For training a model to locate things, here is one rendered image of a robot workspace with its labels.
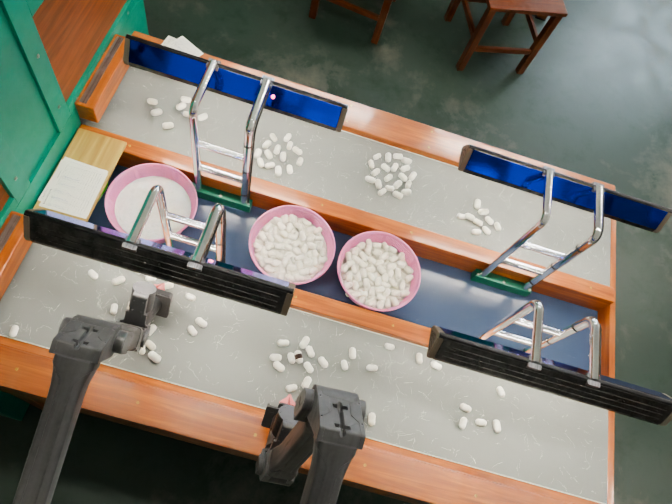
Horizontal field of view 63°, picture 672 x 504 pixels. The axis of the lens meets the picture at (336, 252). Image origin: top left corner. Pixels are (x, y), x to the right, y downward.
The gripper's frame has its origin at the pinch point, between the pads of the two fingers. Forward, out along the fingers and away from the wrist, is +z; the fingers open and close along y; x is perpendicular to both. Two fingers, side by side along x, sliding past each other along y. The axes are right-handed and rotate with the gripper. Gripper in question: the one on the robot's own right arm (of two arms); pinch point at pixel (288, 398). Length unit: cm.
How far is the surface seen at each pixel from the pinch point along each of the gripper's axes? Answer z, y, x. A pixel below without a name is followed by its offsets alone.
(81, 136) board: 47, 83, -36
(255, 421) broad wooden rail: -2.1, 6.6, 8.6
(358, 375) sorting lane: 15.0, -17.9, -2.5
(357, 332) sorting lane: 24.3, -14.8, -10.6
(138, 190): 43, 62, -26
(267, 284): -6.1, 13.1, -33.9
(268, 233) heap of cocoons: 41, 19, -26
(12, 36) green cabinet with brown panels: 14, 86, -66
